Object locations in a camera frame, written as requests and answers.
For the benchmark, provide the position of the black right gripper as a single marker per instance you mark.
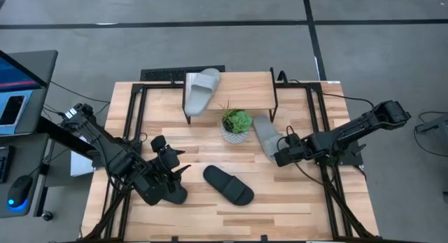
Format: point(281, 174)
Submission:
point(302, 145)

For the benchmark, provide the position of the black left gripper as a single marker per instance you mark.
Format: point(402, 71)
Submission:
point(168, 159)

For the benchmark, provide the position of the black slide sandal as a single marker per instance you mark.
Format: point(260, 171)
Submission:
point(176, 197)
point(227, 185)

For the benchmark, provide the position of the grey slide sandal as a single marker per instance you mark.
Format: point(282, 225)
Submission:
point(266, 134)
point(201, 92)

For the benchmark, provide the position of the wooden shelf with black legs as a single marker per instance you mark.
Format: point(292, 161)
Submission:
point(241, 90)

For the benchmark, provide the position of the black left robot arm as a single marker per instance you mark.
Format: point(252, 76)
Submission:
point(105, 145)

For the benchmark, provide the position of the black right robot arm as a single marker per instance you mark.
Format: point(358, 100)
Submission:
point(360, 125)

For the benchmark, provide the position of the green plant in patterned pot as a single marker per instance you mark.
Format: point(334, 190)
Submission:
point(236, 125)

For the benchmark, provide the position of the black perforated floor mat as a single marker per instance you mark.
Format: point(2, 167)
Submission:
point(164, 74)

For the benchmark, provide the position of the white paper sheet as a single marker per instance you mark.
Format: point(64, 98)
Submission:
point(80, 166)

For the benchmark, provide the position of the black support beam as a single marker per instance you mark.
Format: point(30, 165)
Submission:
point(63, 134)

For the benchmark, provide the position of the grey power box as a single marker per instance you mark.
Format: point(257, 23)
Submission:
point(434, 125)

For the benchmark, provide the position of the black caster wheel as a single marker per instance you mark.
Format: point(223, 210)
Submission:
point(47, 215)

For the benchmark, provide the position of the grey desk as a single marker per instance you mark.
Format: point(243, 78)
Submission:
point(21, 155)

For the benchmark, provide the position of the black computer mouse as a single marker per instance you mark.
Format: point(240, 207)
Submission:
point(19, 190)

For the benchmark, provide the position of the black keyboard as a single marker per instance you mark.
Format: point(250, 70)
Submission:
point(5, 164)

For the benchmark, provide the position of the black smartphone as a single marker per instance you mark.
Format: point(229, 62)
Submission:
point(12, 110)

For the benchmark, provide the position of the computer monitor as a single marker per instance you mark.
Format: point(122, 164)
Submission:
point(17, 75)

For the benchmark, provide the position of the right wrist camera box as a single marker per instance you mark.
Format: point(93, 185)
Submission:
point(283, 158)

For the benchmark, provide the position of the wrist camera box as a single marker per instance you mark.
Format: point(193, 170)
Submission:
point(158, 144)
point(283, 158)

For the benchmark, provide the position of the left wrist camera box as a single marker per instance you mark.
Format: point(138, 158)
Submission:
point(158, 144)

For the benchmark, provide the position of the black metal table frame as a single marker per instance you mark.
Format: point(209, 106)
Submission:
point(297, 84)

